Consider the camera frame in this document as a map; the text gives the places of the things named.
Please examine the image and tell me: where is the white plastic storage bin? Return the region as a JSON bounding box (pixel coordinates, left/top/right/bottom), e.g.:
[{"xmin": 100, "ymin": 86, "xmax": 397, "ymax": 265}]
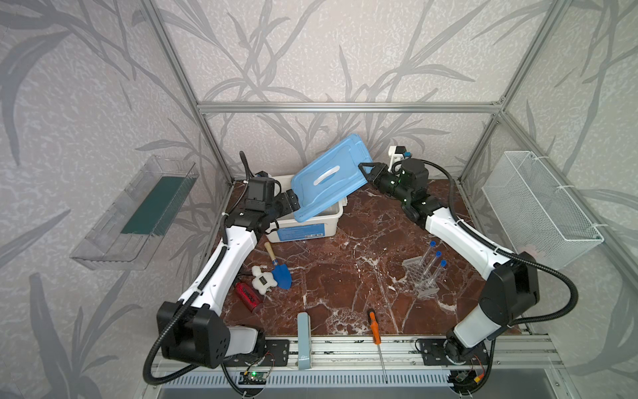
[{"xmin": 266, "ymin": 197, "xmax": 347, "ymax": 243}]

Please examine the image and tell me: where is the blue plastic bin lid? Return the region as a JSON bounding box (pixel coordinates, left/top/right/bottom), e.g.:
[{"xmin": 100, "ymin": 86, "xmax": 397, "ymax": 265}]
[{"xmin": 291, "ymin": 134, "xmax": 372, "ymax": 223}]

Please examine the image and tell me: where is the clear test tube rack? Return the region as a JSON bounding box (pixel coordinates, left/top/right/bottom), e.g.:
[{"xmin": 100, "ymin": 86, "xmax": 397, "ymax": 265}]
[{"xmin": 402, "ymin": 254, "xmax": 439, "ymax": 299}]

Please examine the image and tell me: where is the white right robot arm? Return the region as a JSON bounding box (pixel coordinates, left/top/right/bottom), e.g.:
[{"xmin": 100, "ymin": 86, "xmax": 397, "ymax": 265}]
[{"xmin": 359, "ymin": 158, "xmax": 579, "ymax": 365}]

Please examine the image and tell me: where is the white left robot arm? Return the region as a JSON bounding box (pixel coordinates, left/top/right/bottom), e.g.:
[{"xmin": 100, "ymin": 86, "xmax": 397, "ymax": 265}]
[{"xmin": 142, "ymin": 167, "xmax": 300, "ymax": 386}]

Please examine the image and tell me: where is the white molecule model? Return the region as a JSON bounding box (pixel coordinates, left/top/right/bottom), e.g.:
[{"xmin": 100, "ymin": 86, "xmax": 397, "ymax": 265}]
[{"xmin": 251, "ymin": 266, "xmax": 277, "ymax": 296}]

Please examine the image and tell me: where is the red black lighter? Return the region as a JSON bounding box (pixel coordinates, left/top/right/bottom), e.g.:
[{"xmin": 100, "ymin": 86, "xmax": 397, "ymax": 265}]
[{"xmin": 234, "ymin": 282, "xmax": 263, "ymax": 313}]

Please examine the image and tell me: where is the grey teal bar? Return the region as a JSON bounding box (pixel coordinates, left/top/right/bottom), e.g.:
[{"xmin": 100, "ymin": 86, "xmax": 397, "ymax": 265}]
[{"xmin": 297, "ymin": 312, "xmax": 312, "ymax": 370}]

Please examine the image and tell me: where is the green circuit board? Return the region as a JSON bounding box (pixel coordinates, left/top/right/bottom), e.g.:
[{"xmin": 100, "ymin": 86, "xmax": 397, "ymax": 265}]
[{"xmin": 239, "ymin": 371, "xmax": 269, "ymax": 386}]

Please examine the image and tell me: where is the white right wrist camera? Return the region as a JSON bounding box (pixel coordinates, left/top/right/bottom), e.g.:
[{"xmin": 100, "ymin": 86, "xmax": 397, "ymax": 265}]
[{"xmin": 388, "ymin": 146, "xmax": 411, "ymax": 172}]

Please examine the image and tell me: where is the wooden handled blue brush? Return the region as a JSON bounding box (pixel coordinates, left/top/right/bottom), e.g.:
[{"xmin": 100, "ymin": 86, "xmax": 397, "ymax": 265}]
[{"xmin": 264, "ymin": 242, "xmax": 292, "ymax": 290}]

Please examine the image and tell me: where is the aluminium frame profile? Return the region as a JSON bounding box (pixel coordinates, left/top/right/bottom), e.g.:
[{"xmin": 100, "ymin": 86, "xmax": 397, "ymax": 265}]
[{"xmin": 139, "ymin": 0, "xmax": 638, "ymax": 290}]

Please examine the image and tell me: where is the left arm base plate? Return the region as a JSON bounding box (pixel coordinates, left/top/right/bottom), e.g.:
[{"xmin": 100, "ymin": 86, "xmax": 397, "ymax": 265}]
[{"xmin": 250, "ymin": 339, "xmax": 291, "ymax": 367}]

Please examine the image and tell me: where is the orange handled screwdriver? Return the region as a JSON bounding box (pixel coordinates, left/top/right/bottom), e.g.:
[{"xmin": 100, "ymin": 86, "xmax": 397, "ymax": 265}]
[{"xmin": 367, "ymin": 309, "xmax": 389, "ymax": 384}]

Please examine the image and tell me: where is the clear wall shelf green mat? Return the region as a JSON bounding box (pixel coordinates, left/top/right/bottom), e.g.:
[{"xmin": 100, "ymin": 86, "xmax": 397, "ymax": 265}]
[{"xmin": 70, "ymin": 156, "xmax": 199, "ymax": 271}]

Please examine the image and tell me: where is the white wire mesh basket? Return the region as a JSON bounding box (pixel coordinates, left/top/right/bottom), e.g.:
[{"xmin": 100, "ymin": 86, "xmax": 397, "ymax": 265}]
[{"xmin": 482, "ymin": 151, "xmax": 604, "ymax": 270}]

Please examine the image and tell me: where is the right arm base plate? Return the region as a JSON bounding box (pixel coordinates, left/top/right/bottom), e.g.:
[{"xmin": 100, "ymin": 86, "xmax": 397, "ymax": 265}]
[{"xmin": 415, "ymin": 337, "xmax": 458, "ymax": 366}]

